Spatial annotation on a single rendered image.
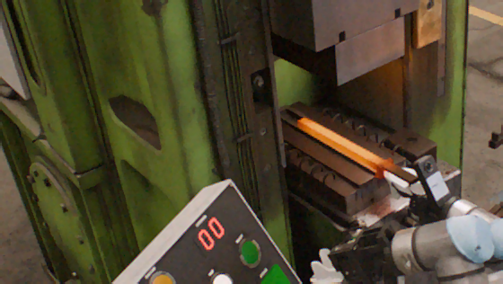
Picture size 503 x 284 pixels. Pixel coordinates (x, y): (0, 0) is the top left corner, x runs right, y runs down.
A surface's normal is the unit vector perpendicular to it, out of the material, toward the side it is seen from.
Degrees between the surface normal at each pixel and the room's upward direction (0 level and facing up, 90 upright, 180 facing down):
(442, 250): 65
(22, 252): 0
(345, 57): 90
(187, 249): 60
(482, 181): 0
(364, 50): 90
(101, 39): 90
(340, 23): 90
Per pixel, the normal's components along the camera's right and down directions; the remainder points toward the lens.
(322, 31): 0.64, 0.38
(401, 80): -0.77, 0.40
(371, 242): -0.42, 0.52
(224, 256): 0.75, -0.26
